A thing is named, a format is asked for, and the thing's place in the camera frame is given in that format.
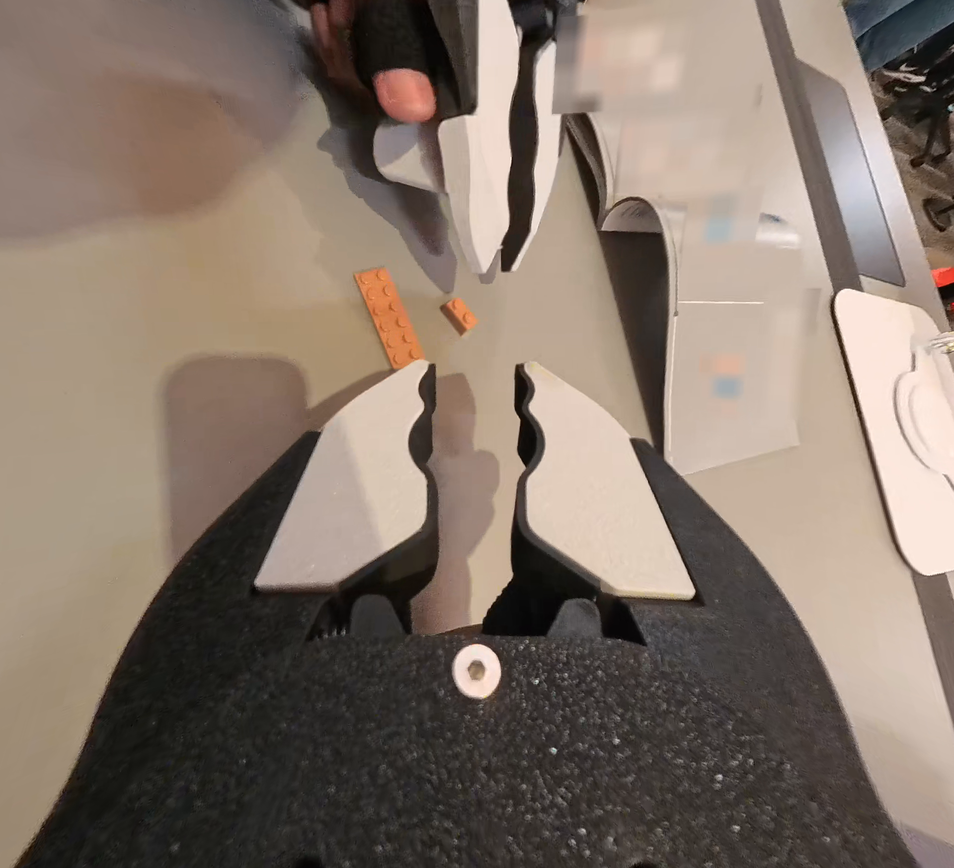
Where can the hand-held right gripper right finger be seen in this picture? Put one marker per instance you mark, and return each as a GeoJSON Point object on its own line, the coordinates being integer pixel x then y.
{"type": "Point", "coordinates": [604, 510]}

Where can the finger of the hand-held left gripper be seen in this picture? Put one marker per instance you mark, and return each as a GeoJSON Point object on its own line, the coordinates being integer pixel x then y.
{"type": "Point", "coordinates": [550, 137]}
{"type": "Point", "coordinates": [481, 160]}

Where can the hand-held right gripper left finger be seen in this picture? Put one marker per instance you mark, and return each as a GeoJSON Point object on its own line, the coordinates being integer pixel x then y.
{"type": "Point", "coordinates": [350, 503]}

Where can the tan two-stud brick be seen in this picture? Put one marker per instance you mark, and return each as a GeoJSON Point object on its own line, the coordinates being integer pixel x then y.
{"type": "Point", "coordinates": [458, 316]}

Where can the grey instruction booklet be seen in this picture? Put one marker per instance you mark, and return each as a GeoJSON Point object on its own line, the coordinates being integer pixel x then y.
{"type": "Point", "coordinates": [745, 428]}

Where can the long orange studded plate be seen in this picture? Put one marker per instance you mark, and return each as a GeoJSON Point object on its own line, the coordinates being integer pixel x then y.
{"type": "Point", "coordinates": [387, 316]}

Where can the grey desk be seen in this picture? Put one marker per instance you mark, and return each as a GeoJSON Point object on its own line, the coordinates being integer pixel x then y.
{"type": "Point", "coordinates": [149, 287]}

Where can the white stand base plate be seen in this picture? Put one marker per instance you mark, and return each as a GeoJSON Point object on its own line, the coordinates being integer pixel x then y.
{"type": "Point", "coordinates": [879, 391]}

